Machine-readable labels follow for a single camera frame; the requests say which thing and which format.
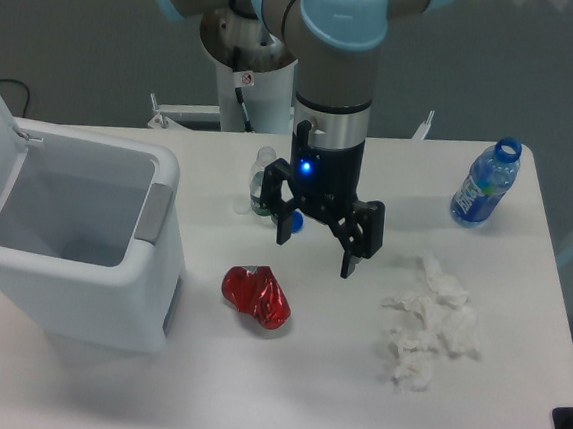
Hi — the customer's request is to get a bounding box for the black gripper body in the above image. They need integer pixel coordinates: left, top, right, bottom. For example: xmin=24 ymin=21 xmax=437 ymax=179
xmin=287 ymin=120 xmax=365 ymax=228

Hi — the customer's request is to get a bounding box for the clear green-label bottle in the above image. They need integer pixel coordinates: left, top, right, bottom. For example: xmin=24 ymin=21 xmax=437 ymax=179
xmin=249 ymin=146 xmax=277 ymax=217

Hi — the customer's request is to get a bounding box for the crumpled white tissue lower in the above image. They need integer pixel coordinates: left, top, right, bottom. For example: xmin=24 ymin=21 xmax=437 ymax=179
xmin=384 ymin=326 xmax=438 ymax=392

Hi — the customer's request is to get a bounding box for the white table frame bracket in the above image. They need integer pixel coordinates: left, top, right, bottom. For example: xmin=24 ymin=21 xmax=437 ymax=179
xmin=146 ymin=84 xmax=437 ymax=153

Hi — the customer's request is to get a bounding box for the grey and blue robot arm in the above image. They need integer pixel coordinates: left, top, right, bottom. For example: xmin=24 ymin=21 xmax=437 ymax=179
xmin=158 ymin=0 xmax=455 ymax=277

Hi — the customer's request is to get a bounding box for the crumpled white tissue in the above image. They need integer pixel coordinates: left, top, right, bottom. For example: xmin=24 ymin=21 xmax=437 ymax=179
xmin=384 ymin=251 xmax=482 ymax=358
xmin=384 ymin=326 xmax=438 ymax=392

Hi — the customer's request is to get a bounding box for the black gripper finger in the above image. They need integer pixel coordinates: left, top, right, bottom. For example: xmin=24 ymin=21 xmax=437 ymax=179
xmin=260 ymin=158 xmax=296 ymax=245
xmin=329 ymin=200 xmax=386 ymax=279

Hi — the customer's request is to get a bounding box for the crushed red can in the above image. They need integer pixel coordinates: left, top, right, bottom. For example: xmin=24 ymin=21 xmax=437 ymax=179
xmin=221 ymin=265 xmax=291 ymax=330

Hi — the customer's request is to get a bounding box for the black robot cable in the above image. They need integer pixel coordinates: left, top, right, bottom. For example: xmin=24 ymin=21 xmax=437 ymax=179
xmin=225 ymin=44 xmax=262 ymax=133

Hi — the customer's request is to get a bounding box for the white trash bin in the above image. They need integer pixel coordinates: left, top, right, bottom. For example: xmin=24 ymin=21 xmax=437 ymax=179
xmin=0 ymin=120 xmax=185 ymax=353

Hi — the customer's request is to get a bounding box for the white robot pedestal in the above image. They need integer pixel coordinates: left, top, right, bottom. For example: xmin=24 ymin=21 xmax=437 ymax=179
xmin=199 ymin=8 xmax=297 ymax=135

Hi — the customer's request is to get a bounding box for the black floor cable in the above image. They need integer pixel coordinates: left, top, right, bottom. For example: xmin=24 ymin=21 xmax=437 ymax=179
xmin=0 ymin=77 xmax=32 ymax=119

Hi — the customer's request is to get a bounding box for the white bottle cap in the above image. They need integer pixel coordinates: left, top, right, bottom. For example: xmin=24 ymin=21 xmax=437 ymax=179
xmin=232 ymin=200 xmax=250 ymax=216

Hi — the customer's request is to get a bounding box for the blue bottle cap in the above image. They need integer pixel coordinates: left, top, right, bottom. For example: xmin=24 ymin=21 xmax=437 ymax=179
xmin=291 ymin=210 xmax=304 ymax=233

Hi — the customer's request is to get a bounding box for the crumpled white tissue upper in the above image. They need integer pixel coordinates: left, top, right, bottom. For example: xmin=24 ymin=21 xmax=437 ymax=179
xmin=384 ymin=251 xmax=482 ymax=358

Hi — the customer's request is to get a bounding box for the blue plastic bottle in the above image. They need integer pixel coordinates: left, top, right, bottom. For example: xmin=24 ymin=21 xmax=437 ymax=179
xmin=450 ymin=137 xmax=522 ymax=228

